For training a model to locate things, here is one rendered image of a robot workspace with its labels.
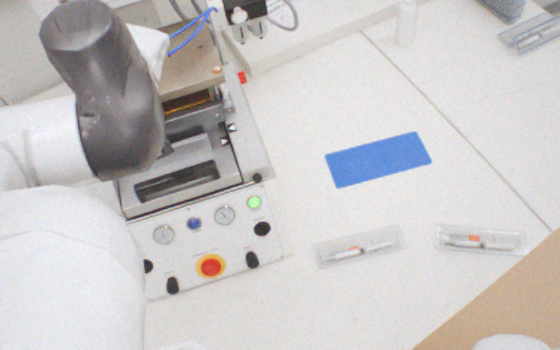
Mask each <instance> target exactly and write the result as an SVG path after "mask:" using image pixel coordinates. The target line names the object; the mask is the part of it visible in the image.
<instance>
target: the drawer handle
mask: <svg viewBox="0 0 560 350"><path fill-rule="evenodd" d="M212 174H213V177H214V179H215V180H217V179H219V178H220V175H219V169H218V167H217V164H216V161H215V160H214V159H210V160H207V161H204V162H202V163H199V164H196V165H192V166H189V167H187V168H184V169H181V170H177V171H174V172H172V173H169V174H163V175H160V176H157V177H154V178H151V179H149V180H145V181H142V182H139V183H137V184H135V185H134V191H135V193H136V196H137V198H138V199H139V203H141V204H143V203H146V202H147V199H146V196H148V195H150V194H153V193H156V192H159V191H162V190H168V189H171V188H174V187H176V186H179V185H183V184H186V183H188V182H191V181H194V180H197V179H201V178H203V177H206V176H209V175H212Z"/></svg>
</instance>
